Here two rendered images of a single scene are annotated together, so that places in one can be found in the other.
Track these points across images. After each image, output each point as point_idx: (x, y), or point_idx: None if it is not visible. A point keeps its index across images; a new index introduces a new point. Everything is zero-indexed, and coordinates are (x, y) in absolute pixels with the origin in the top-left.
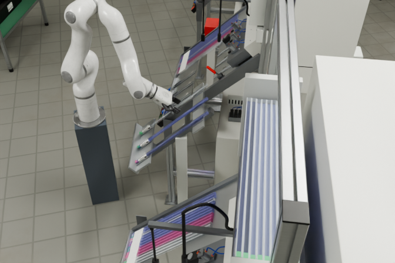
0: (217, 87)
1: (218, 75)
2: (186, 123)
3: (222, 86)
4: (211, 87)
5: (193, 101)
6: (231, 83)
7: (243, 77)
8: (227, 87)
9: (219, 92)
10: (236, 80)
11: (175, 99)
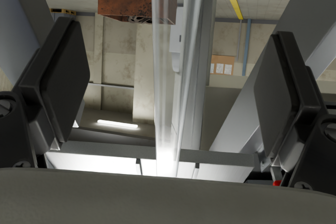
0: (246, 117)
1: (264, 168)
2: None
3: (237, 120)
4: (256, 125)
5: (107, 157)
6: (223, 132)
7: (211, 146)
8: (231, 114)
9: (245, 88)
10: (218, 139)
11: (269, 131)
